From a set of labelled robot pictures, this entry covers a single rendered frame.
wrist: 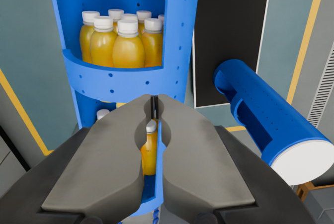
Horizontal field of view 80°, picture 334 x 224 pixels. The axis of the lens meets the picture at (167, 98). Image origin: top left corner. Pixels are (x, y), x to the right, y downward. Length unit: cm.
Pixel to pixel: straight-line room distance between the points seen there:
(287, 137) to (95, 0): 85
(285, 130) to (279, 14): 109
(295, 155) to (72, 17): 92
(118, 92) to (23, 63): 160
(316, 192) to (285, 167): 237
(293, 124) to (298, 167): 18
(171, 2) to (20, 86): 181
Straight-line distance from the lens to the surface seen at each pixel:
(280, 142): 97
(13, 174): 247
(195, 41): 150
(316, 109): 257
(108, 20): 46
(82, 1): 56
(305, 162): 106
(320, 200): 334
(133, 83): 37
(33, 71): 193
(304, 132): 100
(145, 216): 135
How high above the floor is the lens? 156
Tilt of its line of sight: 58 degrees down
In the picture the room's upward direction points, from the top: 171 degrees clockwise
